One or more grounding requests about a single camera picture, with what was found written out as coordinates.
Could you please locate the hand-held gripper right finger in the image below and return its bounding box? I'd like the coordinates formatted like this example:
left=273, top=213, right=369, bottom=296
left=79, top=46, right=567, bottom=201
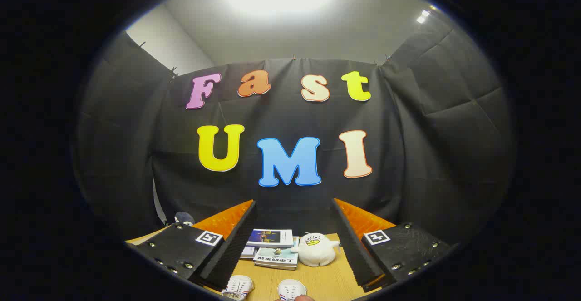
left=333, top=198, right=454, bottom=292

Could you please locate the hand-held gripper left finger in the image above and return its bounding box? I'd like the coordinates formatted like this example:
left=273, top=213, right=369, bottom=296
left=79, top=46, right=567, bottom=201
left=128, top=200, right=258, bottom=292

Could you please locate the white duck plush toy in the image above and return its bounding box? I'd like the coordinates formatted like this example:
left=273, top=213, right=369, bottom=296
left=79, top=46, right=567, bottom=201
left=290, top=232, right=341, bottom=267

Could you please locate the black backdrop cloth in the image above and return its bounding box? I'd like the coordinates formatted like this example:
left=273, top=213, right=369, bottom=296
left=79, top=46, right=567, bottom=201
left=73, top=10, right=516, bottom=247

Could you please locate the book with blue night cover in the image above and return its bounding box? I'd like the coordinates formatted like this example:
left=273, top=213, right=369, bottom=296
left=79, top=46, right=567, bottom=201
left=246, top=229, right=294, bottom=248

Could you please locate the white canvas shoe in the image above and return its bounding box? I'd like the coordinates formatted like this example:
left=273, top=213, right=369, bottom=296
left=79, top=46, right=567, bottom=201
left=222, top=275, right=255, bottom=301
left=277, top=279, right=307, bottom=301

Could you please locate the book with pale green cover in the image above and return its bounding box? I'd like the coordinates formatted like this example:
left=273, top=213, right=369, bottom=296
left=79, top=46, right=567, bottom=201
left=253, top=247, right=299, bottom=271

